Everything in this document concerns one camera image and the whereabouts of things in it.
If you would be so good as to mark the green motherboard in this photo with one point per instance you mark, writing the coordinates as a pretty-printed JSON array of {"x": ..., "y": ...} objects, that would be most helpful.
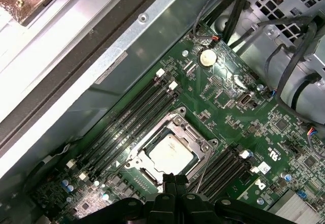
[{"x": 228, "y": 112}]

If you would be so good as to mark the black and grey PC case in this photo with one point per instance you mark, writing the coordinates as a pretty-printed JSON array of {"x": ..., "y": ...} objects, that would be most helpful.
[{"x": 142, "y": 43}]

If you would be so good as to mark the round coin battery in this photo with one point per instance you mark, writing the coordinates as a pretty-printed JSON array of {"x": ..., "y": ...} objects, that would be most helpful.
[{"x": 207, "y": 57}]

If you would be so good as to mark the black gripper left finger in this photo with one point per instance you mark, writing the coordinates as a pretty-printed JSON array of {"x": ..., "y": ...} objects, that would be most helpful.
[{"x": 165, "y": 208}]

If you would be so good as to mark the graphics card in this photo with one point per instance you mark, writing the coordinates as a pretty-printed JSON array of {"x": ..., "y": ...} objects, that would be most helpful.
[{"x": 299, "y": 208}]

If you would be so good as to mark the CPU socket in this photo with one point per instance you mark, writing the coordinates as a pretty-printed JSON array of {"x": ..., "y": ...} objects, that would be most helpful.
[{"x": 179, "y": 112}]

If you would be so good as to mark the silver CPU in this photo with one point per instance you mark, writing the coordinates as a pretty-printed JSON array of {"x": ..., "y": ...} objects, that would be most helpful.
[{"x": 172, "y": 155}]

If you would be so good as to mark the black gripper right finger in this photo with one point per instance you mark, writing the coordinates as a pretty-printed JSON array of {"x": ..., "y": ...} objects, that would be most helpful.
[{"x": 188, "y": 208}]

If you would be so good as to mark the metal socket cover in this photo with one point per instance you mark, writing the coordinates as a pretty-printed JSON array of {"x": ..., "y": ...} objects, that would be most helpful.
[{"x": 180, "y": 128}]

